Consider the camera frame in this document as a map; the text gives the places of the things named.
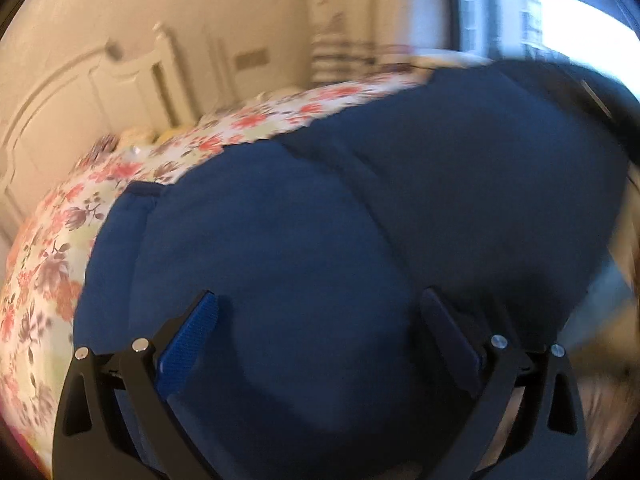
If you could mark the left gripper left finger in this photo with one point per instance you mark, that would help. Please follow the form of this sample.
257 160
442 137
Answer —
91 438

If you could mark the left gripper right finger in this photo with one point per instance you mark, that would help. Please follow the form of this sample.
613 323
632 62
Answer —
527 421

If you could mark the navy blue puffer jacket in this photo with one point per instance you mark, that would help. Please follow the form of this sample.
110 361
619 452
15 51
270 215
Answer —
500 184

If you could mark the floral bed sheet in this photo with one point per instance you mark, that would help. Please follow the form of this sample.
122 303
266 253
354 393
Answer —
45 268

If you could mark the cream fluffy pillow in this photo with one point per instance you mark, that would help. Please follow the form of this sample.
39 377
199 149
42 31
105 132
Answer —
136 137

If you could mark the white wooden headboard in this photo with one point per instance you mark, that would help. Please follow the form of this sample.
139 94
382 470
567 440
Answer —
91 95

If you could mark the dark framed window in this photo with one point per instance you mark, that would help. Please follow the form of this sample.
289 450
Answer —
599 34

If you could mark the patterned window curtain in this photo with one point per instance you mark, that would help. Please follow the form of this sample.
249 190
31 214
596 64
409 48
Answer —
356 38

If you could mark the gold wall socket plate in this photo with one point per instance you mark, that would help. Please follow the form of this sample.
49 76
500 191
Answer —
251 59

